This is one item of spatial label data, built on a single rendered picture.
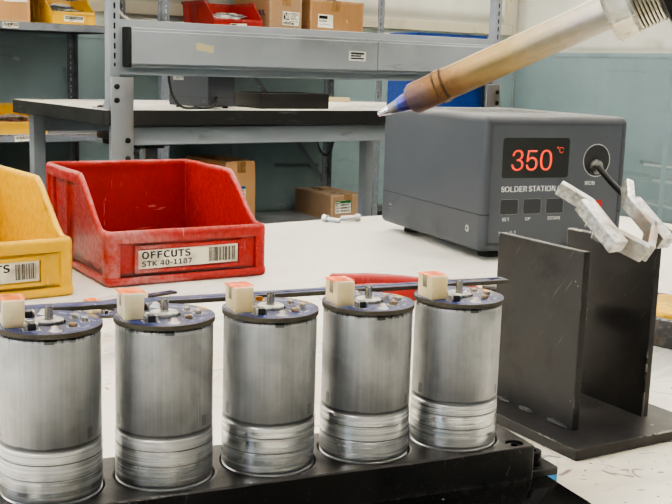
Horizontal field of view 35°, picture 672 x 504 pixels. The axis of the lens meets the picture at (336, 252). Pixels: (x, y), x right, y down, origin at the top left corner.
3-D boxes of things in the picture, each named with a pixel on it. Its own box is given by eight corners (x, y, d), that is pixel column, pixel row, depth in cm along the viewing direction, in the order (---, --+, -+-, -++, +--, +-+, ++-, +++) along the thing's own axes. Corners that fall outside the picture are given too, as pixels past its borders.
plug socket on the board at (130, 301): (154, 319, 26) (154, 292, 26) (119, 321, 26) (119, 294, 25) (147, 312, 27) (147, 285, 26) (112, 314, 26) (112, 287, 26)
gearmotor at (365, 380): (421, 488, 29) (430, 304, 28) (339, 500, 28) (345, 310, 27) (382, 457, 31) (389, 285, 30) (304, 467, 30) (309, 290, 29)
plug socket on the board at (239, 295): (263, 312, 27) (263, 286, 27) (231, 314, 27) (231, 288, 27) (253, 305, 28) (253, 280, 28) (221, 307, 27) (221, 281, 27)
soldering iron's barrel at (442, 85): (411, 130, 26) (667, 19, 23) (388, 71, 26) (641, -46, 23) (428, 128, 27) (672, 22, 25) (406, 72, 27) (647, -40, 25)
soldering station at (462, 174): (620, 254, 75) (631, 117, 73) (479, 262, 70) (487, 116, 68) (504, 223, 88) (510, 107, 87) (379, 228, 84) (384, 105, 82)
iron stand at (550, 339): (519, 533, 37) (659, 351, 31) (411, 347, 42) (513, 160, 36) (643, 502, 40) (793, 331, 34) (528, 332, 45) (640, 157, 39)
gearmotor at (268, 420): (327, 502, 28) (332, 310, 27) (237, 515, 27) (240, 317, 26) (293, 468, 30) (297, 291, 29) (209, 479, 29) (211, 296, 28)
